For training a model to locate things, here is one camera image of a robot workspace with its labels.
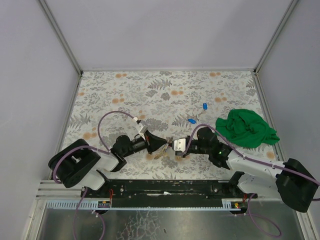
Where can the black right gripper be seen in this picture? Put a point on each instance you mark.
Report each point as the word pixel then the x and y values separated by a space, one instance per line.
pixel 188 146

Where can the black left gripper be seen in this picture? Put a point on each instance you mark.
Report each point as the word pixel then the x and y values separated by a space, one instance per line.
pixel 149 142

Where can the numbered keyring organizer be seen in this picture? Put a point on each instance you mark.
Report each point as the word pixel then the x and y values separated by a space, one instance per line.
pixel 163 150

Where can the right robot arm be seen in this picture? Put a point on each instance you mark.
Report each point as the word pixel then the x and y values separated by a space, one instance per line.
pixel 288 180

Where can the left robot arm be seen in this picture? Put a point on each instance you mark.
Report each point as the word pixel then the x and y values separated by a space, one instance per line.
pixel 82 164

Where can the blue tag lower key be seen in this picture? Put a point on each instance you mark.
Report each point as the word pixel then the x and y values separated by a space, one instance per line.
pixel 192 121

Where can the blue tag key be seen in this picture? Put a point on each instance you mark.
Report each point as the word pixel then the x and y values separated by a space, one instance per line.
pixel 192 121
pixel 204 108

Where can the blue tag upper key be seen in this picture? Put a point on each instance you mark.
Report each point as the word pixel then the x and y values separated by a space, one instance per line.
pixel 204 108

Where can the green cloth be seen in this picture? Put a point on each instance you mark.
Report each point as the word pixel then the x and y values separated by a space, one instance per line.
pixel 245 128

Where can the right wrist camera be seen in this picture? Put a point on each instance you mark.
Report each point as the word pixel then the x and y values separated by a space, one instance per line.
pixel 180 145

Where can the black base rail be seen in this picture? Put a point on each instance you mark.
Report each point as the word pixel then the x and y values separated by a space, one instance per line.
pixel 165 194

